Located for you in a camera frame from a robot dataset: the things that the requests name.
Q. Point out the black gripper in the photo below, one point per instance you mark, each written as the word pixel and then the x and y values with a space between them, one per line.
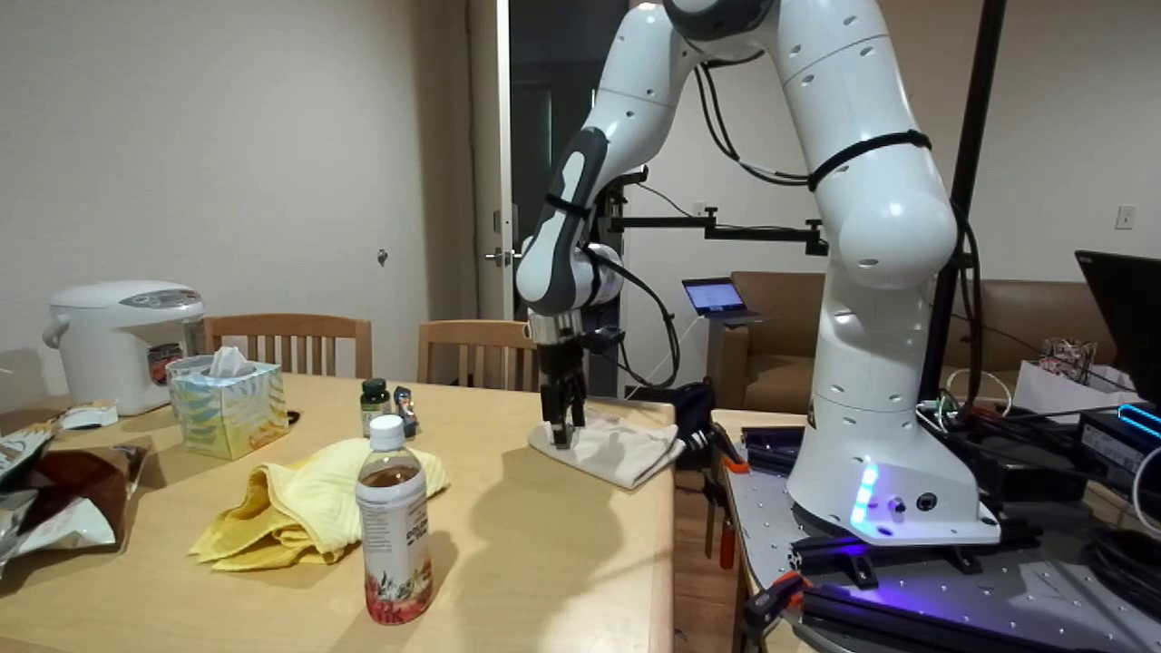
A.
pixel 564 369

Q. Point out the white wiping cloth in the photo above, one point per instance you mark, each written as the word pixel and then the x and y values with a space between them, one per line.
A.
pixel 630 455

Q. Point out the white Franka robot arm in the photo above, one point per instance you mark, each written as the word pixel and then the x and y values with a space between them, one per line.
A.
pixel 871 242

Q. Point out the yellow towel cloth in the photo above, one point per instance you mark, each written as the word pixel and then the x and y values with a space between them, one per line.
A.
pixel 301 509

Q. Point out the wooden slat-back chair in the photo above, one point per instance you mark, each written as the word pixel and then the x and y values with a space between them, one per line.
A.
pixel 458 328
pixel 293 323

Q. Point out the small green pill bottle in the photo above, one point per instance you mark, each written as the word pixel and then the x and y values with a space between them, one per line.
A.
pixel 375 410

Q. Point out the small lit tablet screen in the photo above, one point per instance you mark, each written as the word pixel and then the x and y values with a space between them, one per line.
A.
pixel 714 295

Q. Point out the tea bottle with white cap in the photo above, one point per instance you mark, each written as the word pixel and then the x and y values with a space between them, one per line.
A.
pixel 394 532

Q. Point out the brown sofa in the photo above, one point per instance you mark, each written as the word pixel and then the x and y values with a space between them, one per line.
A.
pixel 775 351

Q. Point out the striped tissue box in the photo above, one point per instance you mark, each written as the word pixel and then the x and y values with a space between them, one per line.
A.
pixel 231 410

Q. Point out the white electric water boiler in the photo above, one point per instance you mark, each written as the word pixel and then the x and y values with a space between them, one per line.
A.
pixel 112 351

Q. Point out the brown snack bag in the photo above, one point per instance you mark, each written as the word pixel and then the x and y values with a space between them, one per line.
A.
pixel 91 477

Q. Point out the black vertical stand pole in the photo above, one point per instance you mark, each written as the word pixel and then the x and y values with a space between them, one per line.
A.
pixel 972 120

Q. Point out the white crumpled snack bag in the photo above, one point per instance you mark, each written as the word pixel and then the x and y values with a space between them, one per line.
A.
pixel 58 532

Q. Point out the silver snack bag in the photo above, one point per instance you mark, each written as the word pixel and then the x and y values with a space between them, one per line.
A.
pixel 18 455

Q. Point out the black box with blue light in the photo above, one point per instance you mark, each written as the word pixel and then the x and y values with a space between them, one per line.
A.
pixel 1125 447

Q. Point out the black monitor screen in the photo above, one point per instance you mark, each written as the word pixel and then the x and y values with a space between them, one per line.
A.
pixel 1131 312

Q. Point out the small dark wall hook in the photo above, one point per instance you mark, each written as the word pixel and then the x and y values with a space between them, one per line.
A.
pixel 381 257

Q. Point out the black horizontal camera arm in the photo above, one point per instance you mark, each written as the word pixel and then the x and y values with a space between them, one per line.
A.
pixel 747 229

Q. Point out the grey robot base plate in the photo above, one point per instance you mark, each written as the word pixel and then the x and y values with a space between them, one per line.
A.
pixel 1027 605

